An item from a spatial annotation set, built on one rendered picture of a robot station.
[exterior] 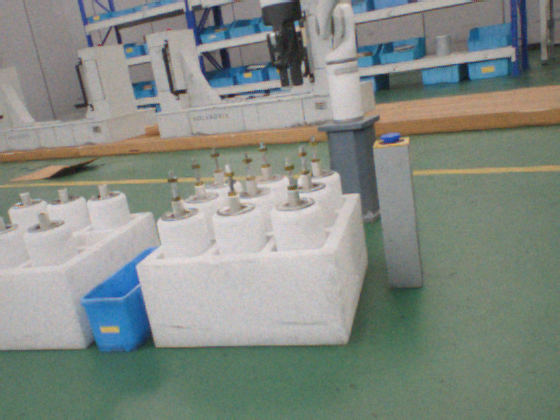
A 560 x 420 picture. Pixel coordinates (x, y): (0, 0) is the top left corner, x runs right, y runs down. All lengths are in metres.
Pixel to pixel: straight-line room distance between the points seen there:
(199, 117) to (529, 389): 3.26
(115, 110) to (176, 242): 3.57
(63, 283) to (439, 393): 0.75
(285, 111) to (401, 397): 2.77
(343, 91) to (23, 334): 1.04
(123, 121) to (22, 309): 3.45
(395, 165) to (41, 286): 0.76
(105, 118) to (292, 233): 3.70
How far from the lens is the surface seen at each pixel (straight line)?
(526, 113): 2.99
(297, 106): 3.47
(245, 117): 3.68
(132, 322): 1.17
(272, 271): 1.01
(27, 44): 8.72
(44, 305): 1.27
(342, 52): 1.67
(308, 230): 1.01
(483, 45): 5.79
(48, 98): 8.76
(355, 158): 1.67
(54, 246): 1.26
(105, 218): 1.44
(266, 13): 1.10
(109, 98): 4.60
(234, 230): 1.04
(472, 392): 0.92
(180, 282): 1.09
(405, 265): 1.23
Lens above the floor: 0.52
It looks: 16 degrees down
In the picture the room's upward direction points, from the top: 9 degrees counter-clockwise
